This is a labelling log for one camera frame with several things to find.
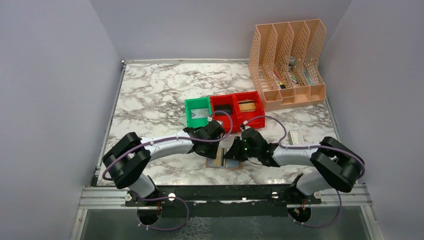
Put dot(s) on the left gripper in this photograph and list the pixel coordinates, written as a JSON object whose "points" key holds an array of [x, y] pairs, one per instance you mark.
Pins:
{"points": [[211, 154]]}

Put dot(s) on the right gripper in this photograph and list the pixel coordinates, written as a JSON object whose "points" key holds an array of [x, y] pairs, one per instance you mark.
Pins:
{"points": [[233, 153]]}

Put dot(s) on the tan leather card holder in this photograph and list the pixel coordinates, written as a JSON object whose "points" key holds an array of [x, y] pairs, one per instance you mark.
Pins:
{"points": [[229, 164]]}

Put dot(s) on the red plastic bin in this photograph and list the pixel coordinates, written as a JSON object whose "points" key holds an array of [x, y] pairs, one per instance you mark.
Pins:
{"points": [[227, 103], [249, 95]]}

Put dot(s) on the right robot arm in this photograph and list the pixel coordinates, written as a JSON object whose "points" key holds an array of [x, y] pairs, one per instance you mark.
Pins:
{"points": [[335, 165]]}

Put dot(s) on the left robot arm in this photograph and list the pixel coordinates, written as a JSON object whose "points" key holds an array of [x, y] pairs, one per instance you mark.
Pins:
{"points": [[127, 159]]}

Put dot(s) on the silver card in green bin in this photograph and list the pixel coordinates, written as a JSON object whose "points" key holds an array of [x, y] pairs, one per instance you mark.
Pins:
{"points": [[199, 113]]}

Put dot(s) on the black cards stack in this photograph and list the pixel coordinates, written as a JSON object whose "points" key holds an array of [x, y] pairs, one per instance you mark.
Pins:
{"points": [[227, 108]]}

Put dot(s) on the gold cards stack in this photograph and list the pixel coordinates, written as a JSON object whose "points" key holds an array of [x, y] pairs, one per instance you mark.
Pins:
{"points": [[247, 106]]}

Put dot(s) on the green plastic bin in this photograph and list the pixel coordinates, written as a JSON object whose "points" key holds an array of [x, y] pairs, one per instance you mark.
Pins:
{"points": [[194, 103]]}

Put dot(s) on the white small box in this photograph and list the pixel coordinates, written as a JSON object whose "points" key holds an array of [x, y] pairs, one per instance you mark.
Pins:
{"points": [[296, 137]]}

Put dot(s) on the peach file organizer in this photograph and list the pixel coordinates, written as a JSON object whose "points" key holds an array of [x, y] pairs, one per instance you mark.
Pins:
{"points": [[303, 38]]}

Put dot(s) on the items in organizer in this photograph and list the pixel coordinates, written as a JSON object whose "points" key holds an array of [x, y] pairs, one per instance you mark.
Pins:
{"points": [[290, 72]]}

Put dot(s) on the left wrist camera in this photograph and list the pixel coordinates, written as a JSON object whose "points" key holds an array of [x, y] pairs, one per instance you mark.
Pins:
{"points": [[211, 119]]}

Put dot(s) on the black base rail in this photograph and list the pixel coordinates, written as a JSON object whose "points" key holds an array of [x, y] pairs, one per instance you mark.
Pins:
{"points": [[216, 201]]}

